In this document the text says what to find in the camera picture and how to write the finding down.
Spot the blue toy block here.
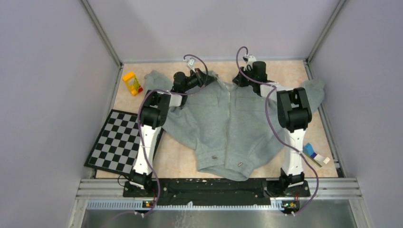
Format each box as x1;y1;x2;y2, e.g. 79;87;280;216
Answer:
303;143;317;159

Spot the aluminium front rail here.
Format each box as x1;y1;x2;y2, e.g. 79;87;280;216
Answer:
76;178;362;211

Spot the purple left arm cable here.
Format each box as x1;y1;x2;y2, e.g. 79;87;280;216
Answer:
137;54;209;218

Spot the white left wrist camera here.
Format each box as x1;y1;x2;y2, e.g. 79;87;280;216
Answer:
185;58;196;72

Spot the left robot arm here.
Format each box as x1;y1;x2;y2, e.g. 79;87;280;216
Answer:
128;68;217;196

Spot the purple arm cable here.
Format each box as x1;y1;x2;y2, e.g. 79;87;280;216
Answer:
137;54;209;218
236;46;319;217

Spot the white small card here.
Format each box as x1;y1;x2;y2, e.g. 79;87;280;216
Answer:
313;154;331;167

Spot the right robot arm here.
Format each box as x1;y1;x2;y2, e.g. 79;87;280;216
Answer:
233;56;312;196

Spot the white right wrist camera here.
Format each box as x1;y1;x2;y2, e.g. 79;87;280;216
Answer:
242;55;257;65

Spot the black white checkerboard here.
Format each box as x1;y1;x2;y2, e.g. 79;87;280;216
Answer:
84;109;165;177

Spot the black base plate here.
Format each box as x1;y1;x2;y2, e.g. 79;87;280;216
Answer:
123;178;311;206

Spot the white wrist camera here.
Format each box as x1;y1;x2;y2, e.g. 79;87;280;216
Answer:
242;55;257;65
185;58;196;72

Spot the yellow toy block frame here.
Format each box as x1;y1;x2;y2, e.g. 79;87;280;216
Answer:
122;71;143;96

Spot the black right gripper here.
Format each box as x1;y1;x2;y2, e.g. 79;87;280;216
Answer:
232;67;255;88

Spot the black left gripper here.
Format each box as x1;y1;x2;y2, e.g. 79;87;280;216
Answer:
182;68;217;92

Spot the grey zip-up jacket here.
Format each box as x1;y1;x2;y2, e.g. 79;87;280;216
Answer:
144;69;326;182

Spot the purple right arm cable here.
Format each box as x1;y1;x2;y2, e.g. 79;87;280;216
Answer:
236;46;319;217

